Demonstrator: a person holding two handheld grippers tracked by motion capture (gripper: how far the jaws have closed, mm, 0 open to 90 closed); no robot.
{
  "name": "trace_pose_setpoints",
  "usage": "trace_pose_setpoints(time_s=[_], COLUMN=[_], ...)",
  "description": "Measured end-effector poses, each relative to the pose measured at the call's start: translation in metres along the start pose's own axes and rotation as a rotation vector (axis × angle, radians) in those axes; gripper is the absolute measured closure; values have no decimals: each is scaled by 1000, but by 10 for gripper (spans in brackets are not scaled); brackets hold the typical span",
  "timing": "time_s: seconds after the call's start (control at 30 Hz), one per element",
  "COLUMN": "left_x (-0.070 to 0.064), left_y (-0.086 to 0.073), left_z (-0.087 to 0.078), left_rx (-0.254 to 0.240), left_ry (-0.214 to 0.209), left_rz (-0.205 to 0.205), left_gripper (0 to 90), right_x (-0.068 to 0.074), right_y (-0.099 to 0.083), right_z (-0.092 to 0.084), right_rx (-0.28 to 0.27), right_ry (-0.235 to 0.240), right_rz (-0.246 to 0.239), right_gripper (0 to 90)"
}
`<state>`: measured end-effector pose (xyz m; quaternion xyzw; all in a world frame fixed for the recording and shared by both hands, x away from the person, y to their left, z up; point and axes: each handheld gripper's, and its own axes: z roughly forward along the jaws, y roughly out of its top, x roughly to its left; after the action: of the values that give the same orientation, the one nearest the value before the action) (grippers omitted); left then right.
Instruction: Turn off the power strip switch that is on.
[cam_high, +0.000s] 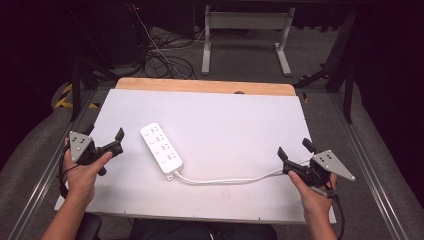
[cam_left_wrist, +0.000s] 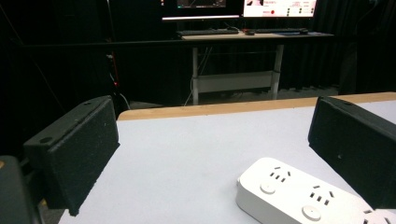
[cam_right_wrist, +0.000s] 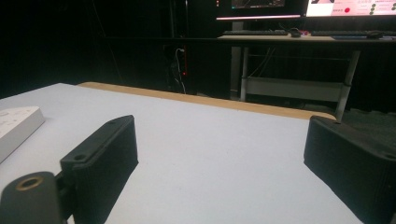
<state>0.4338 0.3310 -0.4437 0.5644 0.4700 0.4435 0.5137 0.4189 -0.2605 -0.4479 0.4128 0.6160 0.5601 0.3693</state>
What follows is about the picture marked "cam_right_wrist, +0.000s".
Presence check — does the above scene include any dark computer monitor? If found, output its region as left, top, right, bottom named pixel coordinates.
left=216, top=0, right=310, bottom=21

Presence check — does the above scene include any bright computer monitor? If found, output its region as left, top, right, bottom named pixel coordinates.
left=305, top=0, right=396, bottom=18

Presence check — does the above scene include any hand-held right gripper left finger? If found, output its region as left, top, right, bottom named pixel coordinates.
left=60, top=114, right=139, bottom=224

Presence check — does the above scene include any light blue table mat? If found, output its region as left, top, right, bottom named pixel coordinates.
left=0, top=82, right=365, bottom=224

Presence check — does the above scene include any wooden desk with metal frame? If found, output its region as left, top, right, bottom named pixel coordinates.
left=217, top=34, right=396, bottom=123

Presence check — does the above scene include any black keyboard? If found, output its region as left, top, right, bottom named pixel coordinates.
left=221, top=29, right=290, bottom=36
left=310, top=30, right=396, bottom=37

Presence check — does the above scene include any white hanging cable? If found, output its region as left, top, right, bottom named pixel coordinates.
left=174, top=47, right=187, bottom=94

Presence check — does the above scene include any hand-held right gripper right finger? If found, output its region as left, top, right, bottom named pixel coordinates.
left=304, top=115, right=396, bottom=224

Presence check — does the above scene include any white power strip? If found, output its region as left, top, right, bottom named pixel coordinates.
left=0, top=105, right=46, bottom=164

